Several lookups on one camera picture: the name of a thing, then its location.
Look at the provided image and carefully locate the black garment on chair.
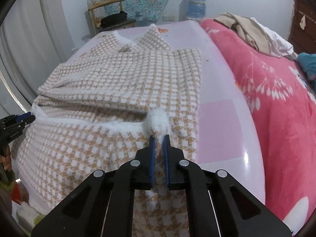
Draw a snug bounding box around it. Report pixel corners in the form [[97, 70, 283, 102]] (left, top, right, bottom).
[[101, 11, 127, 28]]

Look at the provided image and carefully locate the lilac bed sheet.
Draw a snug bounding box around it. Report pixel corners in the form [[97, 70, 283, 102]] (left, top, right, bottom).
[[18, 21, 266, 213]]

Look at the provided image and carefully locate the white curtain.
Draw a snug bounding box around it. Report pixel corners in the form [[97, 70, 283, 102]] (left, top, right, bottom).
[[1, 0, 74, 117]]

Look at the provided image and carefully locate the person's left hand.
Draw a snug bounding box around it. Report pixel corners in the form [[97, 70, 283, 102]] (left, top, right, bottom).
[[1, 145, 12, 172]]

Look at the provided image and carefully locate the pink floral blanket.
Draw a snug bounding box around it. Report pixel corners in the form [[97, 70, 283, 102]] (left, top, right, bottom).
[[201, 19, 315, 236]]

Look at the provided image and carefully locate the teal blue garment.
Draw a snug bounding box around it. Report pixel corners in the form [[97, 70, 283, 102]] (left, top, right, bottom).
[[297, 53, 316, 91]]

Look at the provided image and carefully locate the wooden chair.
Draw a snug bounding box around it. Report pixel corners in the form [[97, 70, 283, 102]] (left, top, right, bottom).
[[88, 0, 136, 34]]

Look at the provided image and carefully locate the red paper bag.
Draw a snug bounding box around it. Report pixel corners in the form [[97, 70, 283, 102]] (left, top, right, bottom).
[[11, 182, 23, 204]]

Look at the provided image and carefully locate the beige clothes pile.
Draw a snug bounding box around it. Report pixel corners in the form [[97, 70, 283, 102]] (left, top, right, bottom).
[[214, 12, 297, 60]]

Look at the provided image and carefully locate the dark brown door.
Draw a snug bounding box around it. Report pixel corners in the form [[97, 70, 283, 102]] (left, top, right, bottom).
[[288, 0, 316, 54]]

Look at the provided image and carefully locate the wall power socket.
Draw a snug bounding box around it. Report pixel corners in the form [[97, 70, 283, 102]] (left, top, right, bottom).
[[162, 15, 176, 22]]

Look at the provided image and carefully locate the beige white houndstooth coat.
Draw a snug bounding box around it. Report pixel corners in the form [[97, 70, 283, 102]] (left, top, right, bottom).
[[11, 25, 203, 236]]

